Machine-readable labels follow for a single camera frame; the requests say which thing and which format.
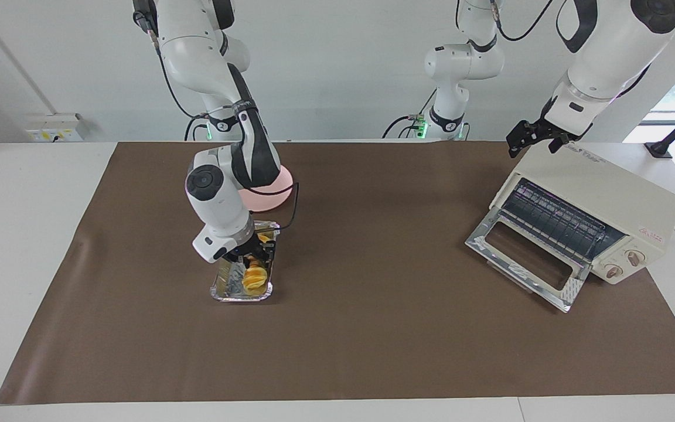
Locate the black right base cable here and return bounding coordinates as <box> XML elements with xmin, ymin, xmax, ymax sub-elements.
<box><xmin>183</xmin><ymin>113</ymin><xmax>212</xmax><ymax>141</ymax></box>

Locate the brown table mat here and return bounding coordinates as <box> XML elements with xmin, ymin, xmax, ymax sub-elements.
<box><xmin>0</xmin><ymin>141</ymin><xmax>675</xmax><ymax>405</ymax></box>

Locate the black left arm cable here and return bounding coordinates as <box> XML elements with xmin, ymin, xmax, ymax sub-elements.
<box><xmin>489</xmin><ymin>0</ymin><xmax>556</xmax><ymax>43</ymax></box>

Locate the yellow braided bread loaf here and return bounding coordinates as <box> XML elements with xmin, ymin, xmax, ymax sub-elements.
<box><xmin>241</xmin><ymin>233</ymin><xmax>271</xmax><ymax>294</ymax></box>

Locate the white wall power socket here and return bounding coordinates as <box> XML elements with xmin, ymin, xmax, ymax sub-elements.
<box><xmin>24</xmin><ymin>113</ymin><xmax>85</xmax><ymax>143</ymax></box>

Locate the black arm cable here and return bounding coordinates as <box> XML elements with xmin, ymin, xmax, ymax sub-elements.
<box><xmin>138</xmin><ymin>12</ymin><xmax>301</xmax><ymax>235</ymax></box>
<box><xmin>489</xmin><ymin>0</ymin><xmax>556</xmax><ymax>43</ymax></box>

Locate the cream toaster oven body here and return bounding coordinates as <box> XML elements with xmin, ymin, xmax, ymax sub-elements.
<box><xmin>489</xmin><ymin>141</ymin><xmax>675</xmax><ymax>285</ymax></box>

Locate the glass oven door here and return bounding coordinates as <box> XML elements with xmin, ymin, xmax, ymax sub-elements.
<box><xmin>465</xmin><ymin>208</ymin><xmax>591</xmax><ymax>314</ymax></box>

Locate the black base cable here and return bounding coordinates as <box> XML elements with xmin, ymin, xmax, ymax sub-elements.
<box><xmin>183</xmin><ymin>113</ymin><xmax>212</xmax><ymax>141</ymax></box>
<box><xmin>381</xmin><ymin>88</ymin><xmax>439</xmax><ymax>140</ymax></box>

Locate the pink round plate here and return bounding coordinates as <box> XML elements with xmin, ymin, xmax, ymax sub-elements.
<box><xmin>238</xmin><ymin>164</ymin><xmax>295</xmax><ymax>213</ymax></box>

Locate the metal wire oven rack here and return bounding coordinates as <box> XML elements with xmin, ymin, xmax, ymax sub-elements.
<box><xmin>499</xmin><ymin>179</ymin><xmax>628</xmax><ymax>266</ymax></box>

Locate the black left base cable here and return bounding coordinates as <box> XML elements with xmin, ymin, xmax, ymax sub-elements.
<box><xmin>381</xmin><ymin>88</ymin><xmax>439</xmax><ymax>140</ymax></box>

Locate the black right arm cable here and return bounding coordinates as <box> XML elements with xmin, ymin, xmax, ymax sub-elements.
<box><xmin>138</xmin><ymin>12</ymin><xmax>301</xmax><ymax>235</ymax></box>

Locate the aluminium foil baking tray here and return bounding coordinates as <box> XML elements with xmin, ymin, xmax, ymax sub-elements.
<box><xmin>209</xmin><ymin>220</ymin><xmax>282</xmax><ymax>303</ymax></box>

